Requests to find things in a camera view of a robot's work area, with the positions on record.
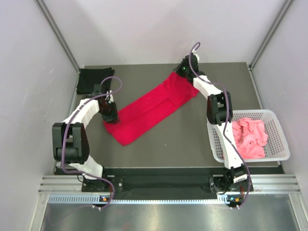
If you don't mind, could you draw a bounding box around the red polo t shirt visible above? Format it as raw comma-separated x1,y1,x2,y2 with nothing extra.
104,72,199,146

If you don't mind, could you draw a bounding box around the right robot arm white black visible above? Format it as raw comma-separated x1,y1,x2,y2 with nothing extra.
174,52,252,191

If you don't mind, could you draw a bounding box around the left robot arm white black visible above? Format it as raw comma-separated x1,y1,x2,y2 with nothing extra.
52,83,120,191

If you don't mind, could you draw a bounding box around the folded black t shirt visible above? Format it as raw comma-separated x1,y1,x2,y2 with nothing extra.
76,67,115,95

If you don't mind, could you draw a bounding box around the pink crumpled t shirt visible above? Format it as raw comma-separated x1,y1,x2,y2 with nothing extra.
232,117,268,159

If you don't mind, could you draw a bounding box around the white perforated plastic basket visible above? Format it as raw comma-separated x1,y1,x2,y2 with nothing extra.
207,110,290,163

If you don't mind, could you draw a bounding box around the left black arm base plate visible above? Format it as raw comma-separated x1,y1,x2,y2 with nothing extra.
81,178,124,193

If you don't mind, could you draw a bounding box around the left aluminium corner post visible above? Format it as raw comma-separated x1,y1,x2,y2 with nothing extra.
34,0,80,72

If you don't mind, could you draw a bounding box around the aluminium corner post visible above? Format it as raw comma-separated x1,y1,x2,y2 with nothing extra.
248,0,294,72
34,0,80,72

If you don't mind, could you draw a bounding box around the right aluminium corner post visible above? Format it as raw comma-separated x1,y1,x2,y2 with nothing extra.
248,0,294,72

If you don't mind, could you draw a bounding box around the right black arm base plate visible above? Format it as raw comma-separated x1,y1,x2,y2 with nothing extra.
209,175,248,194

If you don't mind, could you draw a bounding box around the slotted grey cable duct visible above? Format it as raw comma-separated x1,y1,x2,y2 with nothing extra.
47,193,231,205

